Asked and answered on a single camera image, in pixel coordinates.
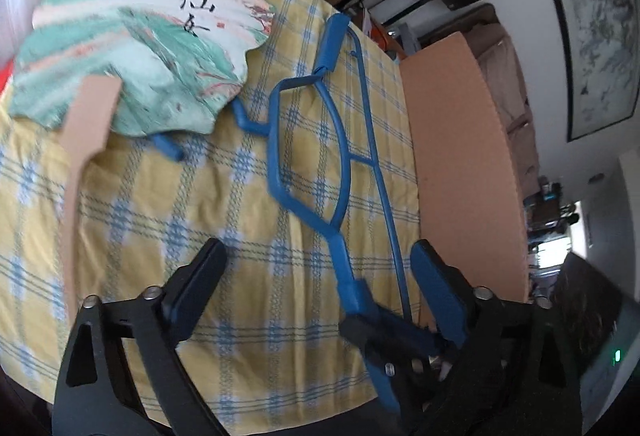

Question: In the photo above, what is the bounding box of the cardboard box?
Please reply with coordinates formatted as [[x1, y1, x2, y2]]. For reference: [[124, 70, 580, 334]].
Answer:
[[398, 32, 532, 332]]

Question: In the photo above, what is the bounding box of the orange white package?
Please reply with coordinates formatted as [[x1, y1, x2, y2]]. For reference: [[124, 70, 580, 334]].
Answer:
[[365, 6, 407, 62]]

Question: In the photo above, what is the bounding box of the blue clothes hanger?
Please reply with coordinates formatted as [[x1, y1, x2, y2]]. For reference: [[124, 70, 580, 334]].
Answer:
[[152, 13, 426, 333]]

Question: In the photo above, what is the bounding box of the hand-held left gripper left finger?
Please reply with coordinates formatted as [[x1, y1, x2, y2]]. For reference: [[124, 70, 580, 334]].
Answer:
[[51, 238, 229, 436]]

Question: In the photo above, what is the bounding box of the yellow plaid tablecloth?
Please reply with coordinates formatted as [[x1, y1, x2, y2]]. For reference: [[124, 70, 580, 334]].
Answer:
[[0, 0, 432, 428]]

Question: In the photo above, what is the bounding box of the painted paper fan wooden handle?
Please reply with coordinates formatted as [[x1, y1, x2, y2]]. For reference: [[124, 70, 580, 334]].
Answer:
[[10, 0, 276, 311]]

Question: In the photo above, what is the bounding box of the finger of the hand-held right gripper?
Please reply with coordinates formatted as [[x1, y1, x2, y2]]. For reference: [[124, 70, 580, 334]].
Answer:
[[339, 303, 445, 364], [364, 356, 407, 415]]

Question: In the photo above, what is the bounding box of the cluttered shelf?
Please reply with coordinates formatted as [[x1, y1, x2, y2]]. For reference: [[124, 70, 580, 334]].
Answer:
[[522, 175, 582, 267]]

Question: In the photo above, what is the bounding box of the brown sofa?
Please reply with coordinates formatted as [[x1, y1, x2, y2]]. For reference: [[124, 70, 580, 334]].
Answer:
[[470, 3, 542, 203]]

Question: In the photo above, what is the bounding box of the black device green light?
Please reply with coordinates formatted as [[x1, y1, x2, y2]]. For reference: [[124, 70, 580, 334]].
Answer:
[[549, 251, 640, 419]]

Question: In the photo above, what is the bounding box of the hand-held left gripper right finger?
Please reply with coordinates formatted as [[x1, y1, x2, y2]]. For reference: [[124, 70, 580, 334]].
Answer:
[[411, 239, 584, 436]]

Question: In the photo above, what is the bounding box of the framed ink painting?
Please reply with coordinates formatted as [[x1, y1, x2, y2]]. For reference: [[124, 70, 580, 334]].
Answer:
[[544, 0, 640, 144]]

